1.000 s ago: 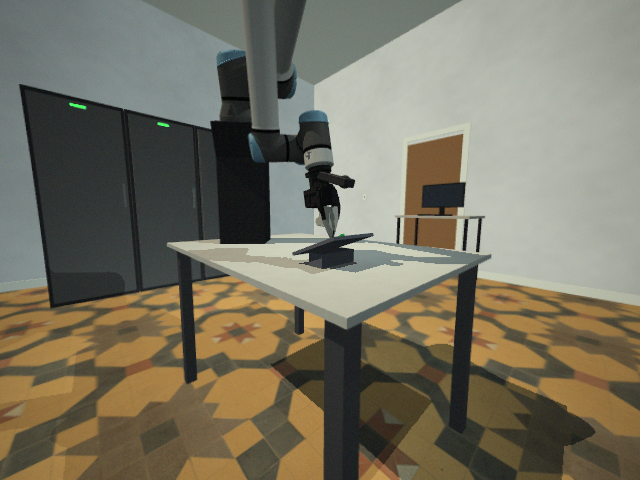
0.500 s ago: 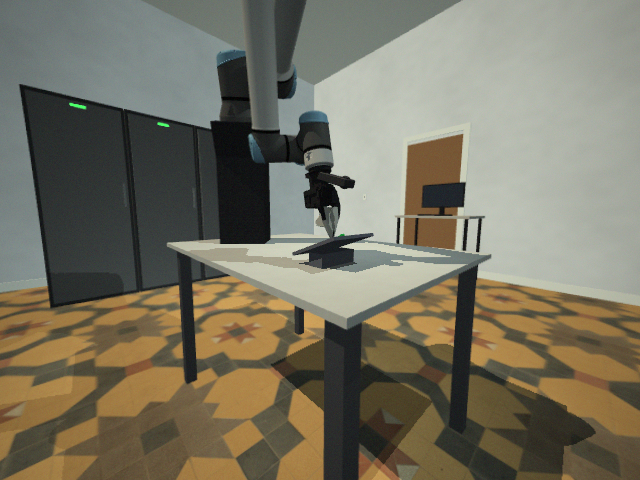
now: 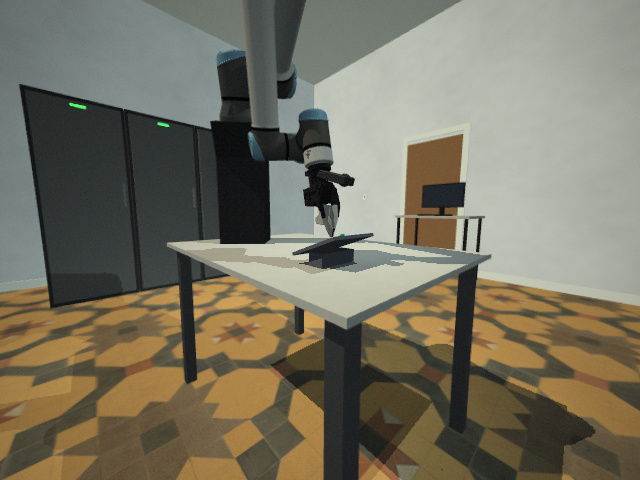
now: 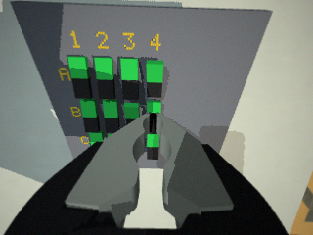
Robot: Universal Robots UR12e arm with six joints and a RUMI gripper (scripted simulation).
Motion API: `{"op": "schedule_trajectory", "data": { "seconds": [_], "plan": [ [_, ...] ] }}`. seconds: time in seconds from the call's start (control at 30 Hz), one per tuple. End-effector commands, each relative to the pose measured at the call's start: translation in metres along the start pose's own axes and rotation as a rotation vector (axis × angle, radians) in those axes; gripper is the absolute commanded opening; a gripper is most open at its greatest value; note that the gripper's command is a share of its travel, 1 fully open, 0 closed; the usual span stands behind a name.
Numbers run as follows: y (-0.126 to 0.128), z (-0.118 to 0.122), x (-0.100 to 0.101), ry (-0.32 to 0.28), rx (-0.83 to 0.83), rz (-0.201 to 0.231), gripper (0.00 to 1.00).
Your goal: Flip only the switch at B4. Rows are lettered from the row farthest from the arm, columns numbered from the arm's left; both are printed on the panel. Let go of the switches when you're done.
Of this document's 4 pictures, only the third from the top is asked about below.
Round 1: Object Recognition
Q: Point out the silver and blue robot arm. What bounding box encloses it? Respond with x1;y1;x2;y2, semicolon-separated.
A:
216;0;333;169

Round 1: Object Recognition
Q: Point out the grey switch panel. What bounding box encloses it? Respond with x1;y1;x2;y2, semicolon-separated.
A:
292;233;371;269

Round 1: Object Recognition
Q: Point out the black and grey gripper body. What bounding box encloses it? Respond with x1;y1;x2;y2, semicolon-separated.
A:
303;163;338;207

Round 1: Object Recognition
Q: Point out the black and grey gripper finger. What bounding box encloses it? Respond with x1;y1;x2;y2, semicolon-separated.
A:
315;193;333;237
328;195;340;237

